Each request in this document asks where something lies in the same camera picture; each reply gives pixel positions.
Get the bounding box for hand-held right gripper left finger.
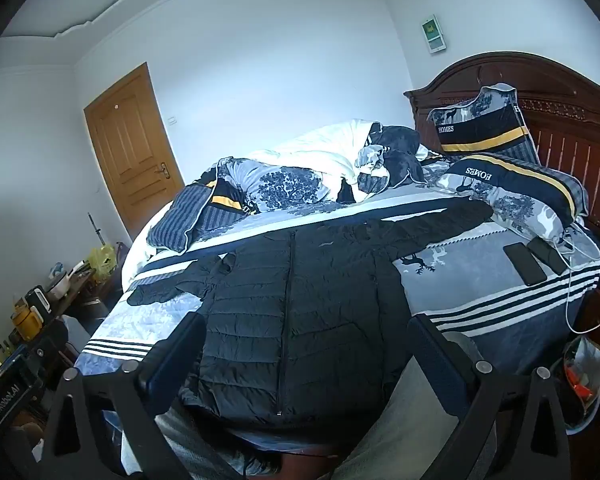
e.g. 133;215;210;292
2;313;209;480

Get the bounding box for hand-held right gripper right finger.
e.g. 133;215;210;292
407;313;572;480

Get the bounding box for black puffer jacket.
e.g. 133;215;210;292
127;194;496;431

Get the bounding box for yellow jar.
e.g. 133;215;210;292
10;305;43;343

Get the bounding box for blue white striped cloth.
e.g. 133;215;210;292
75;160;600;461

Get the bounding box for dark side table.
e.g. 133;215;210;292
10;265;126;361

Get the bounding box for yellow plastic bag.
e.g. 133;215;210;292
87;244;118;273

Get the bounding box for white cooking pot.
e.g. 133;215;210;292
47;271;73;301

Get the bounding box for black smartphone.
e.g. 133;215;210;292
526;236;567;276
502;241;548;287

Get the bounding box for striped blue pillow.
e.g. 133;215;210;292
146;180;253;253

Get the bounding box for thin black rod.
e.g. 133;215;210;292
88;212;104;249

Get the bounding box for bin with clear plastic bag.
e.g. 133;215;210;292
562;335;600;436

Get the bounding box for wooden nightstand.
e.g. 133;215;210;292
575;280;600;351

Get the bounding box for printed pillow with yellow stripe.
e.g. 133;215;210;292
426;82;541;166
437;152;590;241

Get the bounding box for brown cardboard box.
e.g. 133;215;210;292
83;62;186;242

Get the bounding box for white and blue printed duvet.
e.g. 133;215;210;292
200;120;446;216

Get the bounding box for carved wooden headboard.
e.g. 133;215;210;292
404;51;600;241

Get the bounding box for white charging cable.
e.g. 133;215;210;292
555;220;600;335

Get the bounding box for white wall control panel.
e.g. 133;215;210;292
421;14;448;53

